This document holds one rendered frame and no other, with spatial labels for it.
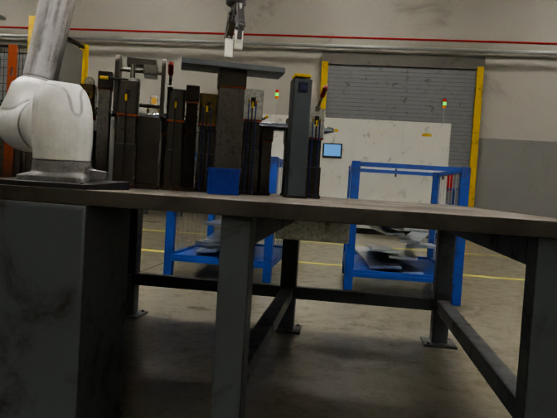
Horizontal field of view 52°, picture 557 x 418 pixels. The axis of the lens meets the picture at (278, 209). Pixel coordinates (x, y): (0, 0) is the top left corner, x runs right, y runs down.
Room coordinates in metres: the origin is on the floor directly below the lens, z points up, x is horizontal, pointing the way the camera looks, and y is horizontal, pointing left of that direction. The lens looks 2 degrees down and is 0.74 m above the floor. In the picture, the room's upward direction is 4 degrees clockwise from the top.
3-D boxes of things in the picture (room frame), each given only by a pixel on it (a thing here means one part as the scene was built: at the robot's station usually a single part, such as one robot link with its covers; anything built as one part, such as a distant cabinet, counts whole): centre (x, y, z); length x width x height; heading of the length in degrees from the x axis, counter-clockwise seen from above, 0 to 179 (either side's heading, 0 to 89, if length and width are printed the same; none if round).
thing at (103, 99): (2.12, 0.67, 0.91); 0.07 x 0.05 x 0.42; 11
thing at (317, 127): (2.31, -0.12, 0.88); 0.12 x 0.07 x 0.36; 11
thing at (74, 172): (1.60, 0.60, 0.75); 0.22 x 0.18 x 0.06; 89
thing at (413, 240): (4.48, -0.95, 0.48); 1.20 x 0.80 x 0.95; 174
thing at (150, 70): (2.16, 0.55, 0.95); 0.18 x 0.13 x 0.49; 101
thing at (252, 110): (2.26, 0.13, 0.90); 0.13 x 0.08 x 0.41; 11
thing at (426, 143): (10.15, -1.70, 1.22); 2.40 x 0.54 x 2.45; 84
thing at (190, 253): (4.69, 0.34, 0.48); 1.20 x 0.80 x 0.95; 172
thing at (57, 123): (1.60, 0.63, 0.89); 0.18 x 0.16 x 0.22; 49
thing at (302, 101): (2.14, -0.06, 0.92); 0.08 x 0.08 x 0.44; 11
